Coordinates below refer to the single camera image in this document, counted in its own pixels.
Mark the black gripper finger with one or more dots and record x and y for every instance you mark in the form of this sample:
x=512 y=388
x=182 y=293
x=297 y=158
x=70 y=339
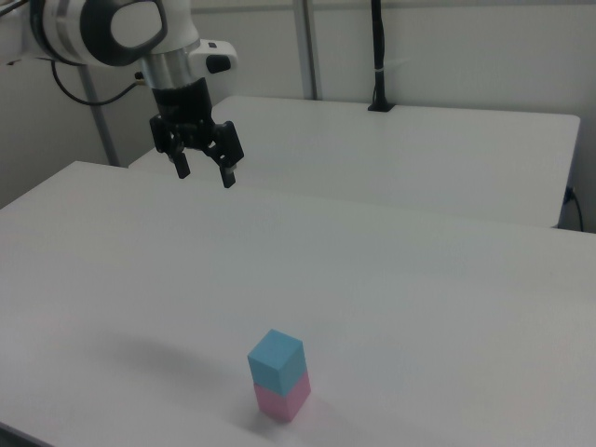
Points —
x=228 y=153
x=182 y=166

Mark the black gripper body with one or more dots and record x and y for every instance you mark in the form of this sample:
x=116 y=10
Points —
x=184 y=107

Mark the blue foam cube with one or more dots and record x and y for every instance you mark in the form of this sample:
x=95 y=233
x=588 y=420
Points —
x=274 y=358

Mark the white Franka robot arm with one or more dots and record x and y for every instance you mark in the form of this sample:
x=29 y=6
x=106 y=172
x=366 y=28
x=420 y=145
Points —
x=177 y=23

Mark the pink foam cube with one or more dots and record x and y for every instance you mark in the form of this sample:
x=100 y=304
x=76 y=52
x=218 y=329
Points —
x=284 y=402

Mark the white table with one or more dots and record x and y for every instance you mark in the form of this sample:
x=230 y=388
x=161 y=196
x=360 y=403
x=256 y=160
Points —
x=419 y=153

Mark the grey metal partition post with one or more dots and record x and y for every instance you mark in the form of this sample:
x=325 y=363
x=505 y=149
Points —
x=309 y=46
x=103 y=139

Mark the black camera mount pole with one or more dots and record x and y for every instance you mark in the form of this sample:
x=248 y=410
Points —
x=379 y=46

